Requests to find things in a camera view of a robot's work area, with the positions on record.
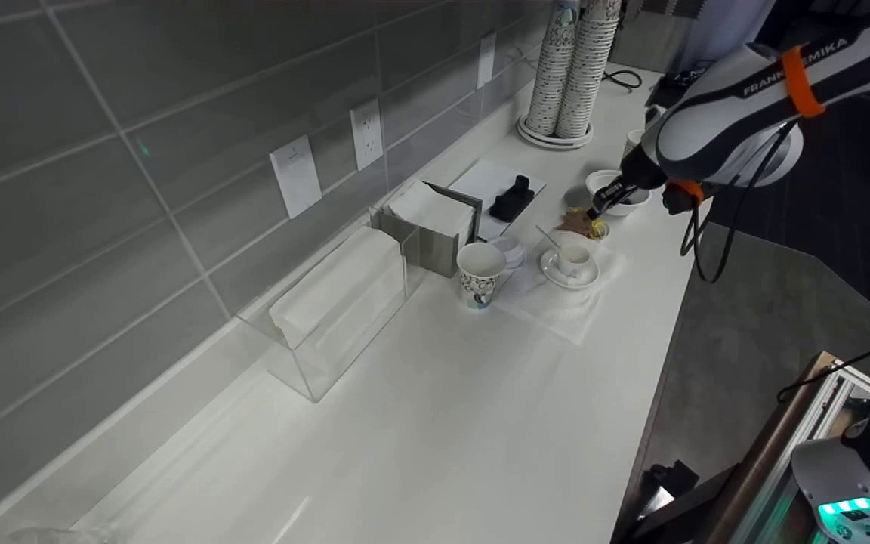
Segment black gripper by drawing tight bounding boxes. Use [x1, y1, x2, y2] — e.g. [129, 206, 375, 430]
[587, 140, 675, 220]

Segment brown packet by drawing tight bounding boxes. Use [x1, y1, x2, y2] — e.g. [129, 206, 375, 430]
[576, 212, 613, 240]

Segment white round cup stack base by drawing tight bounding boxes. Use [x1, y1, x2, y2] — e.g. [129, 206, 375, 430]
[513, 115, 598, 154]

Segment speckled paper cup stack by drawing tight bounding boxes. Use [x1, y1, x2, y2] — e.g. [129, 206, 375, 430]
[524, 0, 587, 140]
[552, 0, 627, 142]

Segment white cup with black pattern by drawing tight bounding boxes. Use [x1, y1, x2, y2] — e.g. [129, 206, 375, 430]
[453, 237, 511, 312]

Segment metal napkin holder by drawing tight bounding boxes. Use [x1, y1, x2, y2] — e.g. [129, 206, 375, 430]
[368, 179, 491, 281]

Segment small black object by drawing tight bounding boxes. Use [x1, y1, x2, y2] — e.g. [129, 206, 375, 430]
[487, 171, 541, 226]

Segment white paper sheet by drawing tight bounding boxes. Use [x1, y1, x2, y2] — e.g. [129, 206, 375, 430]
[447, 156, 550, 243]

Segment clear acrylic box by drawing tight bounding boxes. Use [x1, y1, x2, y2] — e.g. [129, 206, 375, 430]
[235, 223, 429, 408]

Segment black box with white label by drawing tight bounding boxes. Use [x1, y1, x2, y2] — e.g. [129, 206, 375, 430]
[613, 459, 701, 544]

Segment grey device with green light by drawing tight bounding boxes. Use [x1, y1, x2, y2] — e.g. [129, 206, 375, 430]
[784, 399, 870, 544]

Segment small white handled cup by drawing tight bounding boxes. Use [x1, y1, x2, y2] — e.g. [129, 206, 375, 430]
[550, 230, 598, 277]

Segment black cable loop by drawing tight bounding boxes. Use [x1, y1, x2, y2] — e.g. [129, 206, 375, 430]
[601, 64, 651, 94]

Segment white wall outlet plate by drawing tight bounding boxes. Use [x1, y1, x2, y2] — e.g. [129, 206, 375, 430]
[474, 32, 501, 91]
[266, 132, 327, 220]
[348, 97, 389, 171]

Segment orange strap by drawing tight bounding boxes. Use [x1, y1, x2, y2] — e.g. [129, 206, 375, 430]
[776, 43, 829, 121]

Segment wooden frame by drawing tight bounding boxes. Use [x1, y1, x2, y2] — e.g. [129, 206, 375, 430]
[706, 348, 870, 544]

